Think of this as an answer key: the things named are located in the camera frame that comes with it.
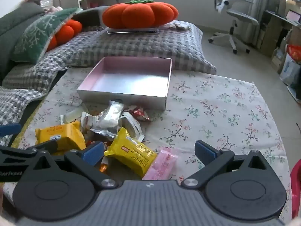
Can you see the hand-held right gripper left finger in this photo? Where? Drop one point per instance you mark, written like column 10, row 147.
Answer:
column 93, row 154

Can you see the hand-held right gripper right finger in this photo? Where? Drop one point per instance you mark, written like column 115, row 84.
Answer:
column 204, row 151

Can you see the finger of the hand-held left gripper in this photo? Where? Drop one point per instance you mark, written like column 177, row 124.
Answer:
column 21, row 154
column 9, row 130

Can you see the silver foil snack packet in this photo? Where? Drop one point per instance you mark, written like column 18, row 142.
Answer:
column 103, row 133

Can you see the yellow snack packet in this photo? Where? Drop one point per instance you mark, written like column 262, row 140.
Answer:
column 61, row 134
column 131, row 154

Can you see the pink snack packet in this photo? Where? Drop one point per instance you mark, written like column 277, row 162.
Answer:
column 160, row 164

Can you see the red snack packet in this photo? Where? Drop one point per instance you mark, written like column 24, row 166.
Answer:
column 140, row 114

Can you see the silver pink-lined box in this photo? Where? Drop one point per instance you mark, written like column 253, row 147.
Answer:
column 131, row 84

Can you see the yellow-green mat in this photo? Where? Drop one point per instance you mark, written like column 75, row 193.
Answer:
column 20, row 139

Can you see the orange candy wrapper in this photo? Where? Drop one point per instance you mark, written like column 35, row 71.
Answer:
column 104, row 168

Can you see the floral tablecloth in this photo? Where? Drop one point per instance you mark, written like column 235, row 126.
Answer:
column 211, row 122

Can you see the white red-print snack packet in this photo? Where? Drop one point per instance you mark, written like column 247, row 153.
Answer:
column 88, row 121

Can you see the pale translucent snack packet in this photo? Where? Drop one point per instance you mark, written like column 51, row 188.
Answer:
column 71, row 116

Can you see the green patterned pillow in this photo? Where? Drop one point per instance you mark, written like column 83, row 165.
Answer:
column 35, row 35

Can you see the red plastic object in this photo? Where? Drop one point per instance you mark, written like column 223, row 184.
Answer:
column 296, row 188

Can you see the grey sofa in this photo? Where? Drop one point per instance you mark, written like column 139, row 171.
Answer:
column 14, row 18

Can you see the small orange pumpkin cushion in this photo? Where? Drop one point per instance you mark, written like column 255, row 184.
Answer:
column 68, row 31

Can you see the cardboard box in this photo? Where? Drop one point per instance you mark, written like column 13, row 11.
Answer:
column 278, row 61

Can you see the white paper bag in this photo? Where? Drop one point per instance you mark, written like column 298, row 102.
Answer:
column 290, row 70

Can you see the grey checkered blanket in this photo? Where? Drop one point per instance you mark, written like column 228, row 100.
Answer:
column 141, row 44

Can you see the pink plush toy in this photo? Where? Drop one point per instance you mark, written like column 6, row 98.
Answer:
column 54, row 9

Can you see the small patterned pouch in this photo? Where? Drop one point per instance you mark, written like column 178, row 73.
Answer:
column 178, row 26

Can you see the red bag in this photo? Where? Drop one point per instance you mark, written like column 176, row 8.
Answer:
column 295, row 53

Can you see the wooden desk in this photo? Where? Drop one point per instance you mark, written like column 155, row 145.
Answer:
column 272, row 33

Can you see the white office chair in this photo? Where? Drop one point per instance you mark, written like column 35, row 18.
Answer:
column 239, row 16

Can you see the large orange pumpkin cushion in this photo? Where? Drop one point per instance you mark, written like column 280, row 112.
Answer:
column 141, row 14

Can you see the laptop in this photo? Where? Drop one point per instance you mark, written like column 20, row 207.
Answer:
column 294, row 16

